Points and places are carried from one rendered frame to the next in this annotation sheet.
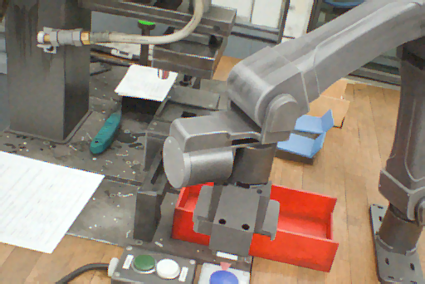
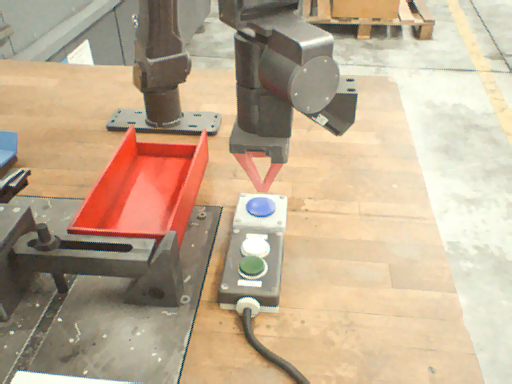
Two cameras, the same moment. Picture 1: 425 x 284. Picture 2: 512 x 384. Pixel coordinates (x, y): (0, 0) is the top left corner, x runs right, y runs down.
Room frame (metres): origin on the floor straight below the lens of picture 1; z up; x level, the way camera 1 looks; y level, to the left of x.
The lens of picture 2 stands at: (0.54, 0.48, 1.35)
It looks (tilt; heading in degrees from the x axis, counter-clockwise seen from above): 37 degrees down; 272
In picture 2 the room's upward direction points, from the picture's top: straight up
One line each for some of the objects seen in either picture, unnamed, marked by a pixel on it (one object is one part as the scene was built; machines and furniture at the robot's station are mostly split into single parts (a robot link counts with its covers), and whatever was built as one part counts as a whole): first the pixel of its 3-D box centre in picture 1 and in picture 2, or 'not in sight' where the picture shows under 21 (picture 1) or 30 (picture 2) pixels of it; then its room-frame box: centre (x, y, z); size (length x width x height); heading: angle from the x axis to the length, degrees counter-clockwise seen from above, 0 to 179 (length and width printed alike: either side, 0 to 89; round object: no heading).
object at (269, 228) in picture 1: (241, 195); (261, 108); (0.55, -0.03, 1.08); 0.10 x 0.07 x 0.07; 86
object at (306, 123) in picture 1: (296, 115); not in sight; (1.08, -0.15, 0.93); 0.15 x 0.07 x 0.03; 90
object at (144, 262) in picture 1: (144, 266); (252, 269); (0.56, 0.08, 0.93); 0.03 x 0.03 x 0.02
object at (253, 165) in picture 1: (245, 154); (264, 58); (0.55, -0.03, 1.14); 0.07 x 0.06 x 0.07; 123
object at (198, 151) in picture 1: (226, 133); (285, 33); (0.53, 0.00, 1.18); 0.12 x 0.09 x 0.12; 123
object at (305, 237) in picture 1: (256, 217); (149, 188); (0.71, -0.08, 0.93); 0.25 x 0.12 x 0.06; 86
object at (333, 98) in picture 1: (291, 94); not in sight; (1.20, -0.14, 0.93); 0.25 x 0.13 x 0.08; 86
